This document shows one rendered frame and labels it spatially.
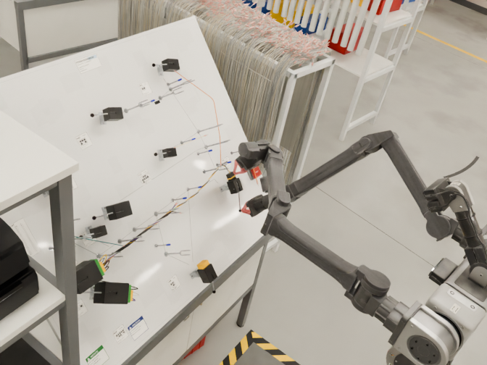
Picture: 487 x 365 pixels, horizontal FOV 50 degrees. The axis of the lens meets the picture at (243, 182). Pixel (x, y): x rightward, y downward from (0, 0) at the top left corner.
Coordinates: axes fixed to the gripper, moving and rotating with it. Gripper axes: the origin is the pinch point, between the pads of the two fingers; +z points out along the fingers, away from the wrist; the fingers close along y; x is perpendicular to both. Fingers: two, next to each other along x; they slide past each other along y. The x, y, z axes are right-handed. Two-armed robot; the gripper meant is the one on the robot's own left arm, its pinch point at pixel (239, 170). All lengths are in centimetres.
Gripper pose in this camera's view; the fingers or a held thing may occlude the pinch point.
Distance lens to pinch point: 217.6
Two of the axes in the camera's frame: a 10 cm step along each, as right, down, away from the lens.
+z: -5.2, 5.0, 6.9
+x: 5.8, 8.0, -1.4
